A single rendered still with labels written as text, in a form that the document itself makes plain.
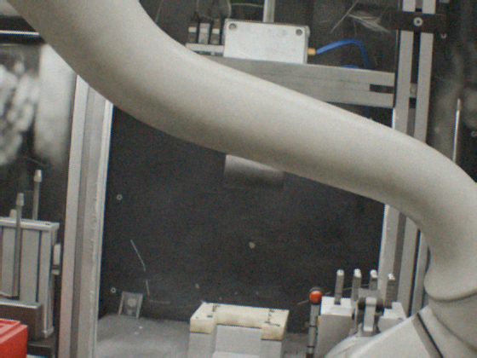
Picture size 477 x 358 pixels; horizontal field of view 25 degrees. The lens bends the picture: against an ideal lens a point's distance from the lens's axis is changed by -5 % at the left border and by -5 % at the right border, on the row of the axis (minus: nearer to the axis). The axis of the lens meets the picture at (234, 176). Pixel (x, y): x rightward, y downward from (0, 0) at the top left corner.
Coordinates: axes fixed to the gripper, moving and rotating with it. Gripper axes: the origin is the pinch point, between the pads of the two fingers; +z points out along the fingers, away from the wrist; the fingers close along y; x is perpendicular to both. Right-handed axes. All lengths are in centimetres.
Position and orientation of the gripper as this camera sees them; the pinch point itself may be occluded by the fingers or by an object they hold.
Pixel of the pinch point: (361, 334)
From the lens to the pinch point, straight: 122.8
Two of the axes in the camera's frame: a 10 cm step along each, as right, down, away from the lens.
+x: -9.9, -1.0, 0.9
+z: 1.0, -0.7, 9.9
